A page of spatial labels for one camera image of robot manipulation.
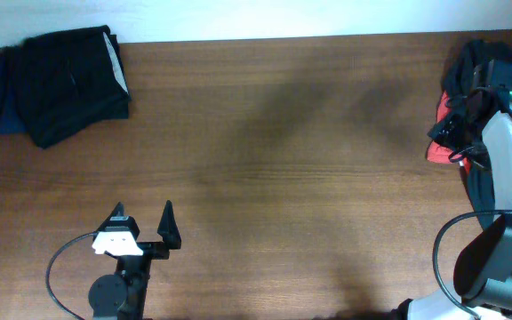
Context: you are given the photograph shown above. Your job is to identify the black shorts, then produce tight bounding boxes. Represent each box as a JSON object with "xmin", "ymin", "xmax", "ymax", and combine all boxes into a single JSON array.
[{"xmin": 9, "ymin": 25, "xmax": 131, "ymax": 148}]

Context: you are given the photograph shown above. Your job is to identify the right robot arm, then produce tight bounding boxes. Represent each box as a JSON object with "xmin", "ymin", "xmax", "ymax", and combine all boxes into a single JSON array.
[{"xmin": 401, "ymin": 60, "xmax": 512, "ymax": 319}]

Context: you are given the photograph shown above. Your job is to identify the red garment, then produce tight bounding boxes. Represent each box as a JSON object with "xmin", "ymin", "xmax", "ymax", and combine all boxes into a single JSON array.
[{"xmin": 426, "ymin": 92, "xmax": 455, "ymax": 164}]

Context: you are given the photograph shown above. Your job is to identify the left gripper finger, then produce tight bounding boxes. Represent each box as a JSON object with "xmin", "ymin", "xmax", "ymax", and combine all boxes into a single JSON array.
[
  {"xmin": 157, "ymin": 200, "xmax": 181, "ymax": 249},
  {"xmin": 110, "ymin": 202, "xmax": 124, "ymax": 217}
]

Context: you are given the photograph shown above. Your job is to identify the folded navy blue garment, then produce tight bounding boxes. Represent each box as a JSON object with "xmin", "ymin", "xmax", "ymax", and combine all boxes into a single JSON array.
[{"xmin": 0, "ymin": 47, "xmax": 27, "ymax": 135}]

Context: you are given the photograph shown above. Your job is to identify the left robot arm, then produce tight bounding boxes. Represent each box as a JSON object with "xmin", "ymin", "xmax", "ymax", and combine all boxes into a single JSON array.
[{"xmin": 88, "ymin": 201, "xmax": 181, "ymax": 320}]

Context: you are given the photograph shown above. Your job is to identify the black printed t-shirt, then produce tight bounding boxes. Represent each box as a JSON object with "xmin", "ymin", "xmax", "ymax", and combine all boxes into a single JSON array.
[{"xmin": 427, "ymin": 40, "xmax": 512, "ymax": 228}]

